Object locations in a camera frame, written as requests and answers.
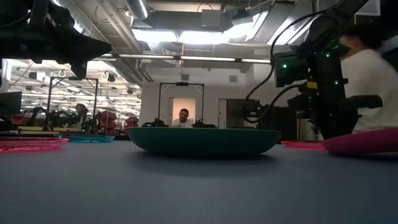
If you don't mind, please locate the long black arm cable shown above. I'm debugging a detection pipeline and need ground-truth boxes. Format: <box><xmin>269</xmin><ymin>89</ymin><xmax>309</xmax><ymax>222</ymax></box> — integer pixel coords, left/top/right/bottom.
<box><xmin>241</xmin><ymin>0</ymin><xmax>345</xmax><ymax>124</ymax></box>

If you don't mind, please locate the dark monitor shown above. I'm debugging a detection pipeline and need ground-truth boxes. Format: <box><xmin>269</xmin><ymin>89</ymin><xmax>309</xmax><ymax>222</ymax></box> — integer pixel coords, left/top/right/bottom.
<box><xmin>0</xmin><ymin>91</ymin><xmax>23</xmax><ymax>118</ymax></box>

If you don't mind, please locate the short black arm cable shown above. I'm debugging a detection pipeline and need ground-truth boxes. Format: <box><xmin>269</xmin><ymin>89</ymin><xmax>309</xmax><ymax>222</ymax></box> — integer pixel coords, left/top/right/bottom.
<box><xmin>256</xmin><ymin>83</ymin><xmax>304</xmax><ymax>124</ymax></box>

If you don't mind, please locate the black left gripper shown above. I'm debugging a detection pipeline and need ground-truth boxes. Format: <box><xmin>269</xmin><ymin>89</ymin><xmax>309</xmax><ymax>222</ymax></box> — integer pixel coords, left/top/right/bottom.
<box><xmin>0</xmin><ymin>6</ymin><xmax>112</xmax><ymax>78</ymax></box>

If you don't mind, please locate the black workstation frame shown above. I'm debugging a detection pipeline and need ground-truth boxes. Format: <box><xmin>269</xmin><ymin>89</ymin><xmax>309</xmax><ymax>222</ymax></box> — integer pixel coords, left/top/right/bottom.
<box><xmin>157</xmin><ymin>82</ymin><xmax>205</xmax><ymax>128</ymax></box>
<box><xmin>43</xmin><ymin>76</ymin><xmax>100</xmax><ymax>134</ymax></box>

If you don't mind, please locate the seated person facing camera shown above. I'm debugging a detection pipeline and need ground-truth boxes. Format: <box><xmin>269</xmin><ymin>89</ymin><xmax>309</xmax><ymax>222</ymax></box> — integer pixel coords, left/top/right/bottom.
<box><xmin>171</xmin><ymin>108</ymin><xmax>194</xmax><ymax>128</ymax></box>

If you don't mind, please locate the red background equipment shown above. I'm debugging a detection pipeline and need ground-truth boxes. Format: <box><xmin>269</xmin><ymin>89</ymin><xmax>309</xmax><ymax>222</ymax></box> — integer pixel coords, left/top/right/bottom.
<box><xmin>98</xmin><ymin>111</ymin><xmax>140</xmax><ymax>135</ymax></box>

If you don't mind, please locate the person in white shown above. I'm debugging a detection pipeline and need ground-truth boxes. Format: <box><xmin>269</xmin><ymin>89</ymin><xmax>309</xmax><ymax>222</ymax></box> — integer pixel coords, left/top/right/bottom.
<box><xmin>338</xmin><ymin>26</ymin><xmax>398</xmax><ymax>134</ymax></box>

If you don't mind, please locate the person at distant workstation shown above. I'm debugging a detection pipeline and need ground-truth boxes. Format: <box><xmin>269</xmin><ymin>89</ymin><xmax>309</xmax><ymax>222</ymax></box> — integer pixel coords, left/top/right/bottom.
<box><xmin>70</xmin><ymin>103</ymin><xmax>91</xmax><ymax>131</ymax></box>

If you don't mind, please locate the dark cabinet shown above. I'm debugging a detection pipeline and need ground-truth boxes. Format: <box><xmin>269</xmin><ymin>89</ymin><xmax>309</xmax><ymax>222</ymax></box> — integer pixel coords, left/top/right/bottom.
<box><xmin>242</xmin><ymin>98</ymin><xmax>300</xmax><ymax>141</ymax></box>

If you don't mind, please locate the clear blue plastic plate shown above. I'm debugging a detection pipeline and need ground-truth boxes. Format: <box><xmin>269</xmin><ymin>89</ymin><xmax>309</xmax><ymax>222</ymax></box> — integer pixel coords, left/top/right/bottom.
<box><xmin>55</xmin><ymin>133</ymin><xmax>116</xmax><ymax>144</ymax></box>

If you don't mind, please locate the clear pink plastic plate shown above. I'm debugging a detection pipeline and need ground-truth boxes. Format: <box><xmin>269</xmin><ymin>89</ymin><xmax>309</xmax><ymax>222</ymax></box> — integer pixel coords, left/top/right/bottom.
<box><xmin>0</xmin><ymin>137</ymin><xmax>70</xmax><ymax>154</ymax></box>

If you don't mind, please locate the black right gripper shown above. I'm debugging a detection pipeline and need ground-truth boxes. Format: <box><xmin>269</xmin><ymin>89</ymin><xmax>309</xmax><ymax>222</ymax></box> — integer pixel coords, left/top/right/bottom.
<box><xmin>286</xmin><ymin>81</ymin><xmax>318</xmax><ymax>121</ymax></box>

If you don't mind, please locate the distant workstation table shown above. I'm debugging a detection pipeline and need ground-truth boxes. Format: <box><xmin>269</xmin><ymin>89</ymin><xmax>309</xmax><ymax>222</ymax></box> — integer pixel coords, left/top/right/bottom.
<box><xmin>0</xmin><ymin>126</ymin><xmax>78</xmax><ymax>138</ymax></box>

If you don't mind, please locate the magenta plastic plate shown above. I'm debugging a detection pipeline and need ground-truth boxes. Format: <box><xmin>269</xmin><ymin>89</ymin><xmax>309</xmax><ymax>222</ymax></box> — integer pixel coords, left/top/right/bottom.
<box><xmin>322</xmin><ymin>127</ymin><xmax>398</xmax><ymax>157</ymax></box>

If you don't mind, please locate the silver ceiling duct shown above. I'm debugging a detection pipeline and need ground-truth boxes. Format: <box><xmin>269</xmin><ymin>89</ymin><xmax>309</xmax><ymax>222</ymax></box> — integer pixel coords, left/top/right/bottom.
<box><xmin>126</xmin><ymin>0</ymin><xmax>150</xmax><ymax>21</ymax></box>

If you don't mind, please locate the small clear red plastic plate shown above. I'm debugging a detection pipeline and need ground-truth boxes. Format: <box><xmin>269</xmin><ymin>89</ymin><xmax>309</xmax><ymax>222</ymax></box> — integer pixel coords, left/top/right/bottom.
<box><xmin>280</xmin><ymin>139</ymin><xmax>327</xmax><ymax>152</ymax></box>

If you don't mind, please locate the ceiling light tube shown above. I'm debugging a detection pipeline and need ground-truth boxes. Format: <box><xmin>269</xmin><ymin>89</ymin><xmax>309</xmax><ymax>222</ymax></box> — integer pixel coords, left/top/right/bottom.
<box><xmin>118</xmin><ymin>54</ymin><xmax>175</xmax><ymax>60</ymax></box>
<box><xmin>241</xmin><ymin>58</ymin><xmax>271</xmax><ymax>65</ymax></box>
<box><xmin>180</xmin><ymin>55</ymin><xmax>236</xmax><ymax>62</ymax></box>

